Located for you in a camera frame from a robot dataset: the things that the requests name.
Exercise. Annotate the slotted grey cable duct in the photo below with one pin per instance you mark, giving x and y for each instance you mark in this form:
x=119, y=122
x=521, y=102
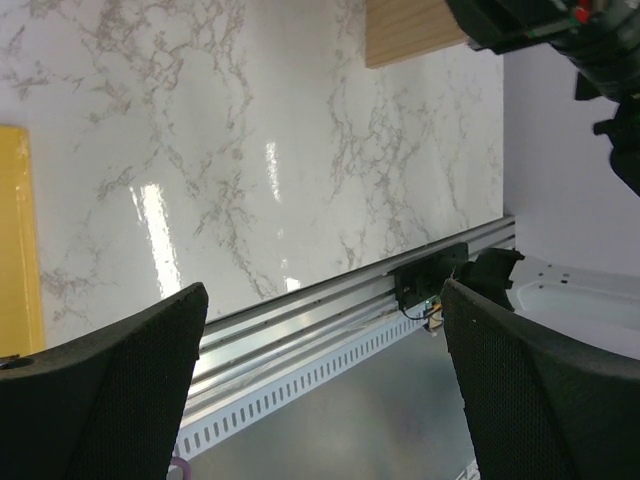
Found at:
x=238, y=404

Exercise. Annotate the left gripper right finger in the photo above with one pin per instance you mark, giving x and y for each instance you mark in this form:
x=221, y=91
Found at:
x=539, y=404

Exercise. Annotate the wooden two-tier shelf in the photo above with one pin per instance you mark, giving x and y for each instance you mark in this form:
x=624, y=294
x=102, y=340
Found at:
x=398, y=30

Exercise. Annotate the yellow paperback book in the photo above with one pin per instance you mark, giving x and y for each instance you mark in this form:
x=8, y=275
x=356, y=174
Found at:
x=22, y=331

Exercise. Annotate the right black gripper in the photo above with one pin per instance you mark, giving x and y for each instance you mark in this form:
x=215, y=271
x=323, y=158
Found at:
x=600, y=38

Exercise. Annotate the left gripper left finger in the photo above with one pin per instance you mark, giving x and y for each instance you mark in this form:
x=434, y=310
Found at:
x=107, y=405

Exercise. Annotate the aluminium front rail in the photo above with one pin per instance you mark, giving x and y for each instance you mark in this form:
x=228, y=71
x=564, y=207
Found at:
x=244, y=341

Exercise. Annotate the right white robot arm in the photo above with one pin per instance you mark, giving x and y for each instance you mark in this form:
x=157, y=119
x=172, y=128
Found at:
x=572, y=159

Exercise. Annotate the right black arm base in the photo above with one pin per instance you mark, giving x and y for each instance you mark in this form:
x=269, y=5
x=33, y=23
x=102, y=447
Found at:
x=416, y=283

